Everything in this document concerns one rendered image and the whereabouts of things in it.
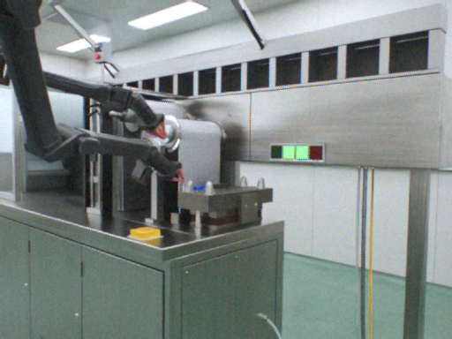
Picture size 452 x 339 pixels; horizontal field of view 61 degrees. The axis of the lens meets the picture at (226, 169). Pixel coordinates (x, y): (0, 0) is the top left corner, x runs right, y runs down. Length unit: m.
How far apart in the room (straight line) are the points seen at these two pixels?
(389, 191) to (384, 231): 0.39
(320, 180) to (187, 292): 3.03
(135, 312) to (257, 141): 0.83
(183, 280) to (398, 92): 0.93
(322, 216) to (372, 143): 2.79
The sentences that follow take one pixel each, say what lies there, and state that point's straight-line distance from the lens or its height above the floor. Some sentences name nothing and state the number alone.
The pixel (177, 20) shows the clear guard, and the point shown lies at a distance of 1.90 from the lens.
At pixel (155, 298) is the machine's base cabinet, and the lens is 1.28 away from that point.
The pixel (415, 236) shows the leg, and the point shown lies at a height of 0.89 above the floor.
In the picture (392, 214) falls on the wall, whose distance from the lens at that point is 3.88.
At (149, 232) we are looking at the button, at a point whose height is 0.92.
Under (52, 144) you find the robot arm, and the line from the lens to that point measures 0.97.
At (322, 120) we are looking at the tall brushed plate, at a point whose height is 1.31.
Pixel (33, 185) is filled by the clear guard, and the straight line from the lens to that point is 2.34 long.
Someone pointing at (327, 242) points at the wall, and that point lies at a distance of 4.19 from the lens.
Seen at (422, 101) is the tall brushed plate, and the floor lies 1.35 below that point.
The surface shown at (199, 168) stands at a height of 1.11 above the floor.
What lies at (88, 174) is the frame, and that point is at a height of 1.07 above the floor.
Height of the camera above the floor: 1.19
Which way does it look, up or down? 3 degrees down
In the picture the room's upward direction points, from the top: 1 degrees clockwise
